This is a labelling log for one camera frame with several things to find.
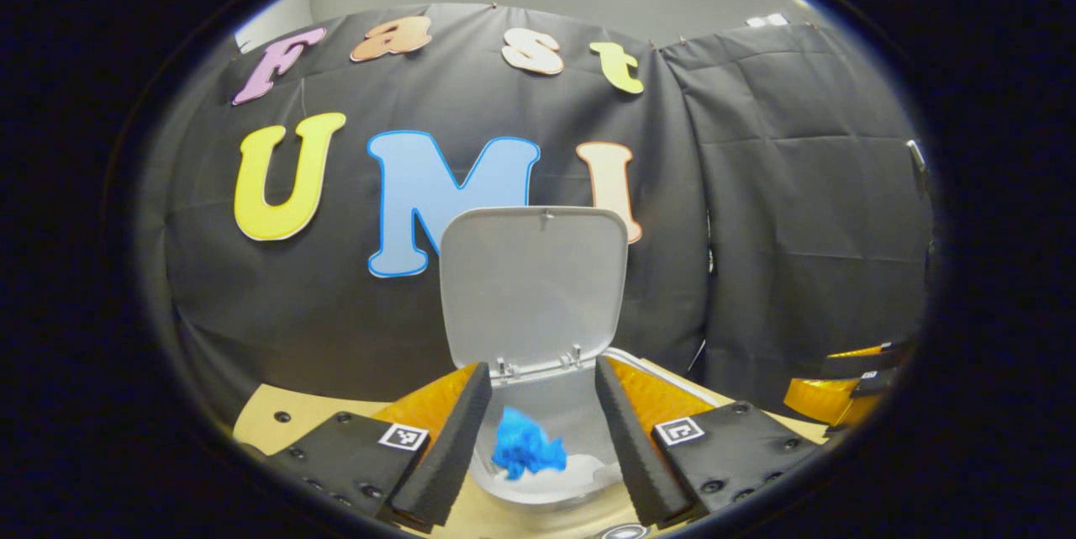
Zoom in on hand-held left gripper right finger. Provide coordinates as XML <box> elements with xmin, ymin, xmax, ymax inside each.
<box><xmin>593</xmin><ymin>355</ymin><xmax>822</xmax><ymax>530</ymax></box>

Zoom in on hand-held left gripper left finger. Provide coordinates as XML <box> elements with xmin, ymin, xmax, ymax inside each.
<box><xmin>263</xmin><ymin>362</ymin><xmax>494</xmax><ymax>535</ymax></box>

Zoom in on blue paper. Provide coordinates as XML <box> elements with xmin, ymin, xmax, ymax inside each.
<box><xmin>491</xmin><ymin>406</ymin><xmax>569</xmax><ymax>482</ymax></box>

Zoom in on white desktop garbage bin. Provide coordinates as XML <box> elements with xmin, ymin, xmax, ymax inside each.
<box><xmin>438</xmin><ymin>204</ymin><xmax>725</xmax><ymax>516</ymax></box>

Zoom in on wooden desktop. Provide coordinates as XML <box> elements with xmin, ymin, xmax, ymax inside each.
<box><xmin>232</xmin><ymin>358</ymin><xmax>833</xmax><ymax>539</ymax></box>

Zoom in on black backdrop cloth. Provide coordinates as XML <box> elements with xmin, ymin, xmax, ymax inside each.
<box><xmin>139</xmin><ymin>1</ymin><xmax>938</xmax><ymax>431</ymax></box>

